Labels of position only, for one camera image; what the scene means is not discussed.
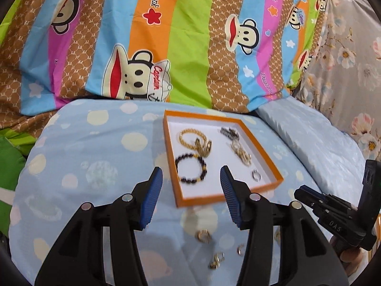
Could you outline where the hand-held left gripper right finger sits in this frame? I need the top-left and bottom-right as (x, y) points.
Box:
(220, 165), (349, 286)

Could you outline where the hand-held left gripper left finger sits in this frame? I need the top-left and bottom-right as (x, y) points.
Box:
(35, 167), (164, 286)

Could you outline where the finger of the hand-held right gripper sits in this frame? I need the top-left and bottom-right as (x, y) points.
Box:
(358, 159), (381, 213)
(294, 185), (331, 215)

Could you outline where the orange cardboard box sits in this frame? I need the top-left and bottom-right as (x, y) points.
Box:
(163, 109), (284, 209)

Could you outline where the black bead bracelet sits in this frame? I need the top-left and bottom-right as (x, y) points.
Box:
(175, 153), (208, 184)

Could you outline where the gold wristwatch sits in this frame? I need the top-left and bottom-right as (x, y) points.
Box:
(229, 139), (253, 167)

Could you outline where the black and silver bracelet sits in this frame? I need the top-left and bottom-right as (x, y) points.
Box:
(220, 126), (240, 140)

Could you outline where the gold woven bangle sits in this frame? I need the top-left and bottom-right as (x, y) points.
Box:
(178, 128), (213, 156)

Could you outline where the person's right hand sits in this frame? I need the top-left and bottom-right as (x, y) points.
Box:
(338, 238), (372, 276)

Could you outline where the small gold hoop earring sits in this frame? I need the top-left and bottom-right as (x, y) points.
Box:
(195, 229), (212, 243)

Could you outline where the light blue satin quilt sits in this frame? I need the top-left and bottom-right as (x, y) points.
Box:
(255, 98), (367, 195)

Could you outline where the gold pearl earring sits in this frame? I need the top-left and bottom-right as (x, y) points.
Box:
(208, 252), (224, 270)

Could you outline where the floral curtain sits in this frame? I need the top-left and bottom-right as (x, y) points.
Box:
(292, 0), (381, 163)

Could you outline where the green cushion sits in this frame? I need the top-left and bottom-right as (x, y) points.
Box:
(0, 133), (28, 237)

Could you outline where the colourful striped cartoon blanket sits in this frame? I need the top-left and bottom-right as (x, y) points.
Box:
(0, 0), (329, 139)

